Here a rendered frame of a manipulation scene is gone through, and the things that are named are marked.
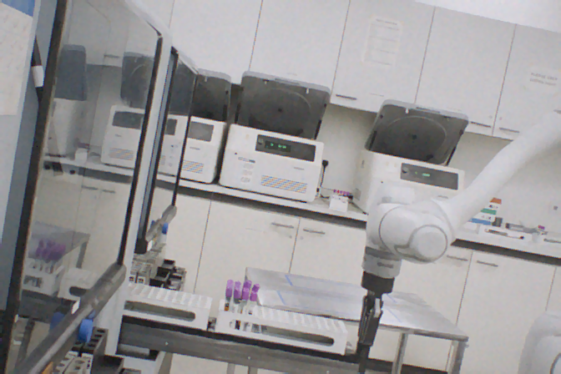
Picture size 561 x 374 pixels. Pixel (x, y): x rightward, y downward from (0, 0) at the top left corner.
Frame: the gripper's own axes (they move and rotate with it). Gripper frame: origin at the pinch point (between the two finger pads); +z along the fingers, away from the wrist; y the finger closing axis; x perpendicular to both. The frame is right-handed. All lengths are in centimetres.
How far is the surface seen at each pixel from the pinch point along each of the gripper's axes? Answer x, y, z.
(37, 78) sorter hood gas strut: -72, 36, -49
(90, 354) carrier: -54, 46, -7
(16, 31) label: -55, 99, -52
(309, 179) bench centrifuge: 4, -230, -24
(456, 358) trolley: 33.7, -30.0, 5.0
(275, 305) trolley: -19.8, -25.9, -1.9
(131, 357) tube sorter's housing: -51, 8, 7
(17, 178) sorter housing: -74, 33, -31
